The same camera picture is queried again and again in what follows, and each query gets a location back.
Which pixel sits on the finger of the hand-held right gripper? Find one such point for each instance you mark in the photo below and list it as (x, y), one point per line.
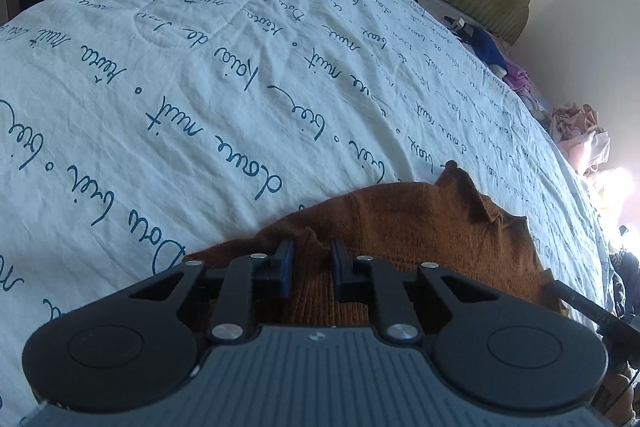
(585, 307)

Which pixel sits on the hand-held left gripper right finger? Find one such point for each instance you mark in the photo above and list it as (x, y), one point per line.
(337, 269)

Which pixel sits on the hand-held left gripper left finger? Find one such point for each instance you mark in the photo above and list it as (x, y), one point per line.
(285, 269)

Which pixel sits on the brown knit sweater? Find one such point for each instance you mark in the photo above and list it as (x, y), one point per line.
(415, 222)

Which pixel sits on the dark clothes pile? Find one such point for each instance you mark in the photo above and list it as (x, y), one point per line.
(625, 272)

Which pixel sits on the pink and beige clothes pile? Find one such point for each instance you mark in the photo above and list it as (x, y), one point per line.
(580, 137)

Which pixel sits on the white script-printed blanket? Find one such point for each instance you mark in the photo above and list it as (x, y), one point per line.
(250, 82)

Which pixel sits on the purple cloth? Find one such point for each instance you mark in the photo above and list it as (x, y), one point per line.
(517, 77)

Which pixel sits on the blue cloth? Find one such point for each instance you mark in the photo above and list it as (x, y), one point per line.
(482, 44)

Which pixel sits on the black and white charger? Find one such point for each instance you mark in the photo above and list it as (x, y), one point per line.
(457, 25)

